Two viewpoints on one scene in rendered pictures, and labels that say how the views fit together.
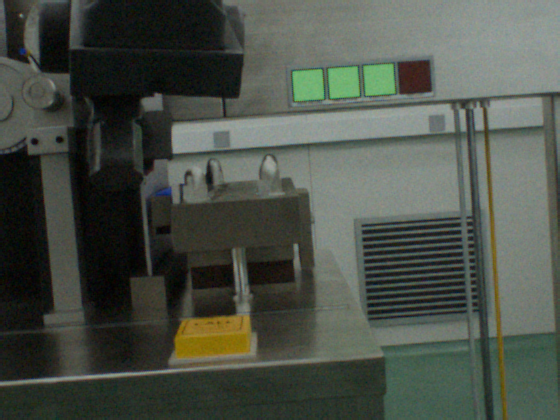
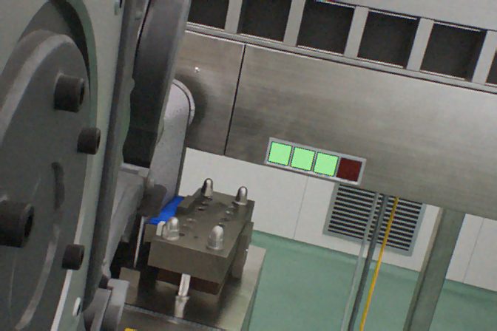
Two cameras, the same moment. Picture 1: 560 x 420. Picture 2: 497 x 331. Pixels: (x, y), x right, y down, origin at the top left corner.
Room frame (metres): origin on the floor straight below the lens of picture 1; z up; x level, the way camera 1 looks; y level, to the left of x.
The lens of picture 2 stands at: (-0.07, -0.14, 1.50)
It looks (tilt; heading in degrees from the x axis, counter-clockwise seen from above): 15 degrees down; 7
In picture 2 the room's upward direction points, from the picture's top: 12 degrees clockwise
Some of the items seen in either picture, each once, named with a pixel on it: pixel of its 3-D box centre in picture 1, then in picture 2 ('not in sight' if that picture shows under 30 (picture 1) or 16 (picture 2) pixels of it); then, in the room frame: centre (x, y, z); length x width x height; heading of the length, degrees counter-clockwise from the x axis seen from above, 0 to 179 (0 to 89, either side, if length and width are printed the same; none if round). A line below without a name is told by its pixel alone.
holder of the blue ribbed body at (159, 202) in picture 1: (174, 206); (167, 219); (1.11, 0.15, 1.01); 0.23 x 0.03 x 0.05; 0
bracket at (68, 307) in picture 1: (58, 196); not in sight; (0.95, 0.27, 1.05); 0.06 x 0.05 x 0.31; 0
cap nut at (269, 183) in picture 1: (269, 177); (216, 236); (0.99, 0.01, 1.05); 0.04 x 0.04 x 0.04
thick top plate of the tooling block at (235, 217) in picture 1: (242, 208); (208, 228); (1.15, 0.05, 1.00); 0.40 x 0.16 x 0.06; 0
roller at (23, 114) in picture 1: (24, 106); not in sight; (1.12, 0.35, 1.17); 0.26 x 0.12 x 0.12; 0
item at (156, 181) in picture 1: (152, 138); (164, 176); (1.12, 0.17, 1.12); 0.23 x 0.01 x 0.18; 0
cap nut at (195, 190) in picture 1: (194, 183); (171, 227); (0.98, 0.10, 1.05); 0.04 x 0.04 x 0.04
